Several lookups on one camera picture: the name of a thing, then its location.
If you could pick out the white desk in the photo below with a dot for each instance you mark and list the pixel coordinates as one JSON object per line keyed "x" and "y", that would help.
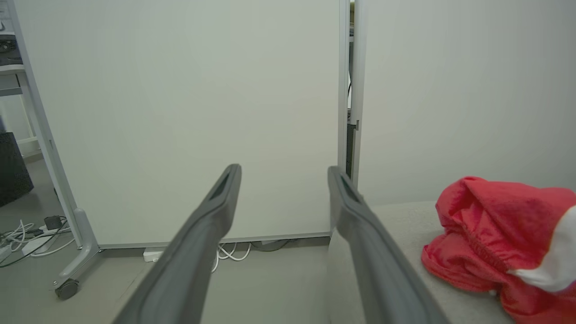
{"x": 11, "y": 69}

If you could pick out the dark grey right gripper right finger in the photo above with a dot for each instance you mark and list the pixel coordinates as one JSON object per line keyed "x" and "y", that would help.
{"x": 378, "y": 270}

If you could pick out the red and white jersey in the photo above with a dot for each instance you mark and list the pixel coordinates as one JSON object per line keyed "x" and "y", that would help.
{"x": 495, "y": 211}

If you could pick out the white power strip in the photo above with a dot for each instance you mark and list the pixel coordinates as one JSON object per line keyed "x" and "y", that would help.
{"x": 152, "y": 256}
{"x": 36, "y": 245}

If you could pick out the black device on desk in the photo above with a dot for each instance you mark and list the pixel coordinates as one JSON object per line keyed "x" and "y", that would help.
{"x": 8, "y": 47}

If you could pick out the black caster wheel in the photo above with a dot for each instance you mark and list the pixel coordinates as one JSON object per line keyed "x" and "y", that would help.
{"x": 66, "y": 289}

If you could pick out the grey partition foot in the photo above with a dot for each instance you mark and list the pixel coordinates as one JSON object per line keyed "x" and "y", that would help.
{"x": 85, "y": 252}

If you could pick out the beige fabric sofa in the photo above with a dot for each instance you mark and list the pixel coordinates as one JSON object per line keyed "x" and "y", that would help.
{"x": 405, "y": 225}

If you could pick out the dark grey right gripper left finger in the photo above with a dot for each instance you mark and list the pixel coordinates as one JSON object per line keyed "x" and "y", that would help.
{"x": 189, "y": 261}

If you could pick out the white partition panel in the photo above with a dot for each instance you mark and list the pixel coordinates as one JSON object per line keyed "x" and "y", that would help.
{"x": 450, "y": 90}
{"x": 180, "y": 112}

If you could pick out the black power adapter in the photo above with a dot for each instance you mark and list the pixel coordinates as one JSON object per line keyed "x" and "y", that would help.
{"x": 52, "y": 222}

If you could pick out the black box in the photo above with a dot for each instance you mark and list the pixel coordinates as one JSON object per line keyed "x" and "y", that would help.
{"x": 13, "y": 171}

